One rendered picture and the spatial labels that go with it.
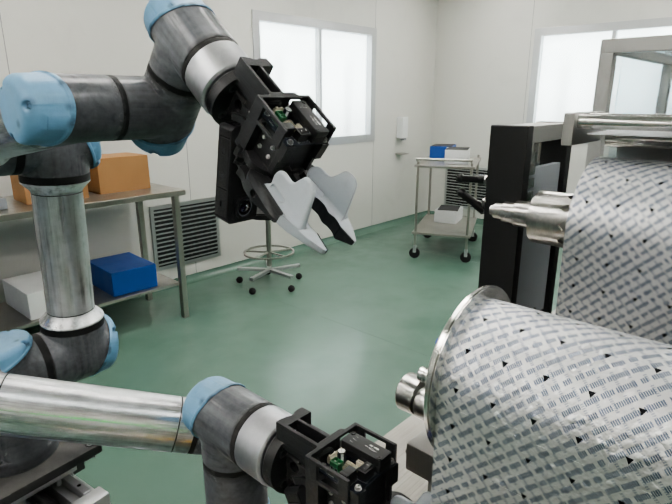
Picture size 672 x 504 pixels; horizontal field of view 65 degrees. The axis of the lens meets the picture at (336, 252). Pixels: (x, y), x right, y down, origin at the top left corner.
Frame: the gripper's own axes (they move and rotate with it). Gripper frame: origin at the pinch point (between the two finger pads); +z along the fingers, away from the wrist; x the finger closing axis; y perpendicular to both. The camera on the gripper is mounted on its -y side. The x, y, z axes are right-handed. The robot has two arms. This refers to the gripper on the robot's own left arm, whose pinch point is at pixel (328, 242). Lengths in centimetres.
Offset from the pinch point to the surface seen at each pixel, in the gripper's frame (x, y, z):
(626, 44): 96, 19, -17
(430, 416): -6.7, 3.5, 18.9
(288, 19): 308, -152, -311
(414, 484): 21.3, -34.6, 26.0
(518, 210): 23.9, 6.5, 6.4
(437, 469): -5.9, 0.0, 22.4
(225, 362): 124, -230, -69
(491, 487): -6.0, 3.6, 25.4
